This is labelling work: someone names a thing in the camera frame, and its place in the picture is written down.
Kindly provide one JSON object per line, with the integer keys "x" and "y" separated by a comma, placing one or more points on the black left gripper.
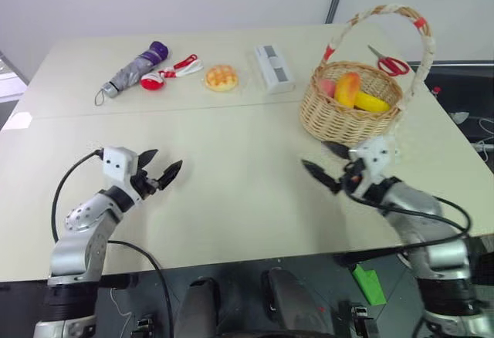
{"x": 144, "y": 184}

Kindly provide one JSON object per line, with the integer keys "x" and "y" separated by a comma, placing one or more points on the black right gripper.
{"x": 352, "y": 177}

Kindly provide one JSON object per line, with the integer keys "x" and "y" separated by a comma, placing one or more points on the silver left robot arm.
{"x": 79, "y": 237}

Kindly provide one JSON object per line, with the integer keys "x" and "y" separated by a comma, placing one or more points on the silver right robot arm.
{"x": 428, "y": 218}

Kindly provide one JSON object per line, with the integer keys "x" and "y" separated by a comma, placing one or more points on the yellow banana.
{"x": 371, "y": 102}

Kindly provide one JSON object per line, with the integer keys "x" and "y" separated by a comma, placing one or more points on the orange yellow mango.
{"x": 347, "y": 89}

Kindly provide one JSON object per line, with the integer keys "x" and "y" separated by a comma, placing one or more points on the pink peach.
{"x": 327, "y": 86}

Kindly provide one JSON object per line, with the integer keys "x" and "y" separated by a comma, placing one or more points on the red white plush pouch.
{"x": 164, "y": 75}

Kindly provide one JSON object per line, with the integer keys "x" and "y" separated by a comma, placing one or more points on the folded grey purple umbrella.
{"x": 135, "y": 69}

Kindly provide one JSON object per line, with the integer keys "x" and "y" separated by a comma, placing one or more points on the round golden bun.
{"x": 222, "y": 78}

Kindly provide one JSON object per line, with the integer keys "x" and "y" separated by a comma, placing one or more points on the white grey rectangular box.
{"x": 275, "y": 68}

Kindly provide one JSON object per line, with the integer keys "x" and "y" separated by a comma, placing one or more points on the clear plastic bun wrapper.
{"x": 243, "y": 79}

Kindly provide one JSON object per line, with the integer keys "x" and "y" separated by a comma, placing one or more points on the green plastic block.
{"x": 369, "y": 283}

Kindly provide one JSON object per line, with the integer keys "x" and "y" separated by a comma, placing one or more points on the dark rounded robot leg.
{"x": 297, "y": 303}
{"x": 200, "y": 307}

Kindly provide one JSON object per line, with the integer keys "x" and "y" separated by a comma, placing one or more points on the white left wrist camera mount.
{"x": 116, "y": 164}

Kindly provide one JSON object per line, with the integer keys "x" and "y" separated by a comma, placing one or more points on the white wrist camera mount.
{"x": 374, "y": 160}
{"x": 116, "y": 164}

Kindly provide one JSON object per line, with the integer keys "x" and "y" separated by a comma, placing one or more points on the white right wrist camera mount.
{"x": 374, "y": 160}

